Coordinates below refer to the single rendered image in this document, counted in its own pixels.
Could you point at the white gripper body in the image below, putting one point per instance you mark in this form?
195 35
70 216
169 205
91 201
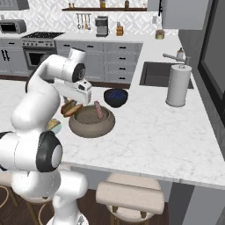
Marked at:
76 95

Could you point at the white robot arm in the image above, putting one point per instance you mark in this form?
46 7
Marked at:
35 117

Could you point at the tan bun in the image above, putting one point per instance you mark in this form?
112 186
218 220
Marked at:
70 110

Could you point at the brown sausage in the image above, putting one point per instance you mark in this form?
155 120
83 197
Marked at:
99 110

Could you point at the brown bowl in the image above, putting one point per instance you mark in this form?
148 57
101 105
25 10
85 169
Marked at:
90 129

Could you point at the dark blue bowl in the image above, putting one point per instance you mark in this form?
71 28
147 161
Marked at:
115 98

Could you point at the cupcake in teal wrapper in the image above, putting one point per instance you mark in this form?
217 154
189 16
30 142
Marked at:
55 126

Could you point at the grey base cupboards with drawers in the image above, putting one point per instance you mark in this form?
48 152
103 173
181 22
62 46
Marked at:
114 61

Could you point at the grey stove with oven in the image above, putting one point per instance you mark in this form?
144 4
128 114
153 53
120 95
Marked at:
41 47

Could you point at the grey coffee machine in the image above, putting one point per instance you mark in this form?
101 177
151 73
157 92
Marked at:
102 26

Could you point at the brown knife block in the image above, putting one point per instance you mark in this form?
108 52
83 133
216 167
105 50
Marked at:
119 30

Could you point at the dark sink basin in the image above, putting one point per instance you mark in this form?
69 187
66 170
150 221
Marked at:
156 74

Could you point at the grey toaster oven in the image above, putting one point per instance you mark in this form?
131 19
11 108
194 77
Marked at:
12 26

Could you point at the brown jar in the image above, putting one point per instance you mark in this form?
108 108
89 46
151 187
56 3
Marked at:
102 3

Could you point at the white paper towel roll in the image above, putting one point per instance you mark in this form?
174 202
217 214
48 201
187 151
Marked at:
178 85

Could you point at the small potted plant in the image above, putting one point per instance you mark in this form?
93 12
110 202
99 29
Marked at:
159 34

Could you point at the brown bottle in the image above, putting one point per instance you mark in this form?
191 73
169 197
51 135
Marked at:
127 4

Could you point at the grey tap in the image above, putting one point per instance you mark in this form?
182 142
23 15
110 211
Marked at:
175 58

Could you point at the grey range hood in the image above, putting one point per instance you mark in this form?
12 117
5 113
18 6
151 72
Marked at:
13 4

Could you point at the white soap bottle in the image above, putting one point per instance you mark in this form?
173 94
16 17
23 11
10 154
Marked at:
180 53

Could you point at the dark window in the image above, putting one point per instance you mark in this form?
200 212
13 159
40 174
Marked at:
214 49

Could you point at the hanging kitchen utensils rail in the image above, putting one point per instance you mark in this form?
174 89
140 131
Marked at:
83 21

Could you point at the dark wooden wall shelf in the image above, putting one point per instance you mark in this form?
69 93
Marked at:
105 9

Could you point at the white wall socket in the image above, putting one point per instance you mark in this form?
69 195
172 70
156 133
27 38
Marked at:
154 19

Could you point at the grey wall cupboard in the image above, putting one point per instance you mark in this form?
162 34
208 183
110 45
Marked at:
181 13

